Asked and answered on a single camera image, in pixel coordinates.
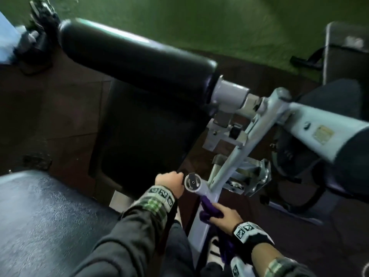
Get person's right hand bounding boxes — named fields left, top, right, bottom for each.
left=209, top=202, right=244, bottom=236

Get person's left hand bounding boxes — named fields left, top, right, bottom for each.
left=155, top=171, right=185, bottom=199

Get purple cleaning cloth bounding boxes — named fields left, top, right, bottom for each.
left=198, top=195, right=236, bottom=266

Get grey adjacent bench frame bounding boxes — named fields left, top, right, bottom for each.
left=0, top=17, right=369, bottom=277

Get person's right forearm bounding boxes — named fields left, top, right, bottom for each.
left=250, top=243, right=318, bottom=277

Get person's left forearm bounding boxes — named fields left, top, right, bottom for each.
left=70, top=204, right=174, bottom=277

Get person's white right sandal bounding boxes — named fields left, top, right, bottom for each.
left=207, top=235, right=225, bottom=269

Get person's dark trousers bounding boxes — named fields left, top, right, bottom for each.
left=161, top=221, right=224, bottom=277

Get black right wristband with markers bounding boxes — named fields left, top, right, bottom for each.
left=231, top=221, right=275, bottom=265

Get pile of black dumbbells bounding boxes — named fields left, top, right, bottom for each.
left=12, top=0, right=62, bottom=76

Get clear plastic storage box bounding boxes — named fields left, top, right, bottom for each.
left=0, top=10, right=21, bottom=64

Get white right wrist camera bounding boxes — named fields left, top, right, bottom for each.
left=229, top=255, right=256, bottom=277

